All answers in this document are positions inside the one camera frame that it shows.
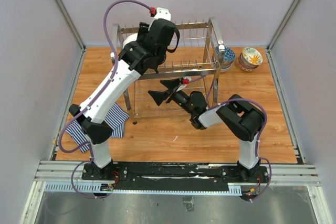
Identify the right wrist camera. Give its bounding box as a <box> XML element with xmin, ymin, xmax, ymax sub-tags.
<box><xmin>176</xmin><ymin>77</ymin><xmax>192</xmax><ymax>92</ymax></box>

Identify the black diamond pattern bowl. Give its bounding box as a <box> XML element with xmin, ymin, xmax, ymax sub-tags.
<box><xmin>238</xmin><ymin>62</ymin><xmax>257</xmax><ymax>72</ymax></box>

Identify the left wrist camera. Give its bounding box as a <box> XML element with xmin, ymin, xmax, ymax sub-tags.
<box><xmin>149</xmin><ymin>7</ymin><xmax>171</xmax><ymax>23</ymax></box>

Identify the red diamond pattern bowl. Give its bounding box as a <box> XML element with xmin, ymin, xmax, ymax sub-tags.
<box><xmin>212</xmin><ymin>46</ymin><xmax>236</xmax><ymax>70</ymax></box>

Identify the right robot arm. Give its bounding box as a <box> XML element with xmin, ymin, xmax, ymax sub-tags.
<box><xmin>148</xmin><ymin>78</ymin><xmax>265</xmax><ymax>182</ymax></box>

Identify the plain white bowl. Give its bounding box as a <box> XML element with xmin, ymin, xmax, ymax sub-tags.
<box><xmin>220</xmin><ymin>65</ymin><xmax>232</xmax><ymax>73</ymax></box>

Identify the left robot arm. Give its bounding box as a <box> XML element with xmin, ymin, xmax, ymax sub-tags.
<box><xmin>69</xmin><ymin>18</ymin><xmax>180</xmax><ymax>180</ymax></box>

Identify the steel two-tier dish rack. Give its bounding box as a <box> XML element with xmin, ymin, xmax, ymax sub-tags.
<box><xmin>123</xmin><ymin>17</ymin><xmax>226</xmax><ymax>124</ymax></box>

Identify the grey leaf pattern bowl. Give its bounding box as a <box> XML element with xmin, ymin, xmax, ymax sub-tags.
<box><xmin>238</xmin><ymin>53</ymin><xmax>252</xmax><ymax>65</ymax></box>

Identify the pink floral bowl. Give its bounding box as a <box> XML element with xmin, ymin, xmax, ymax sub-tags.
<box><xmin>238</xmin><ymin>55</ymin><xmax>260</xmax><ymax>71</ymax></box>

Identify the white scalloped bowl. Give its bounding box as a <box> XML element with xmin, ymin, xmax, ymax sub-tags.
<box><xmin>122</xmin><ymin>33</ymin><xmax>138</xmax><ymax>48</ymax></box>

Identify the orange green leaf bowl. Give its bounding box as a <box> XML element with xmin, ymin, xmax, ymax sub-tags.
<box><xmin>242</xmin><ymin>47</ymin><xmax>263</xmax><ymax>66</ymax></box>

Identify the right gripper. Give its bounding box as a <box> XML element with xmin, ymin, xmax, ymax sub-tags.
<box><xmin>148</xmin><ymin>78</ymin><xmax>194</xmax><ymax>115</ymax></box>

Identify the blue white striped cloth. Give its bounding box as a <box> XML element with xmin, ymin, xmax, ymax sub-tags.
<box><xmin>66</xmin><ymin>103</ymin><xmax>130</xmax><ymax>153</ymax></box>

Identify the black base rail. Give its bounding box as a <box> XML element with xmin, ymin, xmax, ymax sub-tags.
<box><xmin>82</xmin><ymin>162</ymin><xmax>269</xmax><ymax>191</ymax></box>

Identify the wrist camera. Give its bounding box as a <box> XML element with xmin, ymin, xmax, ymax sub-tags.
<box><xmin>149</xmin><ymin>7</ymin><xmax>171</xmax><ymax>23</ymax></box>
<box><xmin>176</xmin><ymin>77</ymin><xmax>192</xmax><ymax>92</ymax></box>

